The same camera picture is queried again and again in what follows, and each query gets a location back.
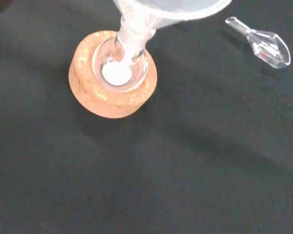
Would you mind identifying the glass round-bottom flask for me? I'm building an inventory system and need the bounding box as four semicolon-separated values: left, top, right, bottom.
91;15;149;93

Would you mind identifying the glass weighing funnel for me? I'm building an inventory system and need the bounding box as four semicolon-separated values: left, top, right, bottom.
225;16;292;70

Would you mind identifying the black cloth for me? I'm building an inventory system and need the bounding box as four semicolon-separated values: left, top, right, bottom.
0;0;293;234

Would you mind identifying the cork ring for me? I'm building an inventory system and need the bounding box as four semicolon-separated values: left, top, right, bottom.
68;30;159;119

